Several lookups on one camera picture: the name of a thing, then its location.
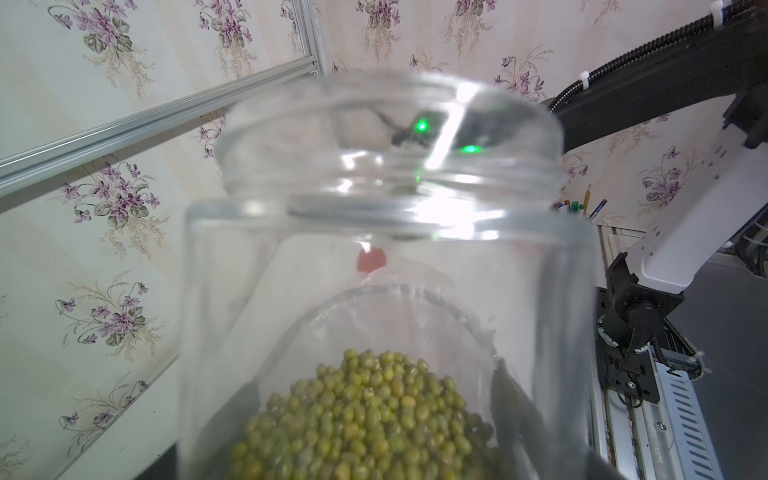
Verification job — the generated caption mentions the white slotted cable duct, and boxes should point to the white slotted cable duct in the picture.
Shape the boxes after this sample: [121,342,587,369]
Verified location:
[655,362,724,480]

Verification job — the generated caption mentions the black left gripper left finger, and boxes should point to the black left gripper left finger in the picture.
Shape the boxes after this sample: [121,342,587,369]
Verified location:
[179,381,261,479]

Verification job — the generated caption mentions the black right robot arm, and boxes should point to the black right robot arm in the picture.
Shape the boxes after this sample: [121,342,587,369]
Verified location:
[547,1,767,408]

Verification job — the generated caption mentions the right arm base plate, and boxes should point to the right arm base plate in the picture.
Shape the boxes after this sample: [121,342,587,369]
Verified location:
[596,286,666,408]

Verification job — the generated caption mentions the green lid bean jar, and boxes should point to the green lid bean jar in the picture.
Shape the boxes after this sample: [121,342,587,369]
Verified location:
[177,72,598,479]

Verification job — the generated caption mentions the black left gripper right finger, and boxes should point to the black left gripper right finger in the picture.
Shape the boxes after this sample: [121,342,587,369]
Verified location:
[490,359,591,479]

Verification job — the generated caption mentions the red jar lid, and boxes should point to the red jar lid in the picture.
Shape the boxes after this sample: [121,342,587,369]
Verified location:
[356,247,387,274]

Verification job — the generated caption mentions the pink pen cup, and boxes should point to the pink pen cup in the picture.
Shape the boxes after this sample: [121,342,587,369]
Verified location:
[553,183,608,223]

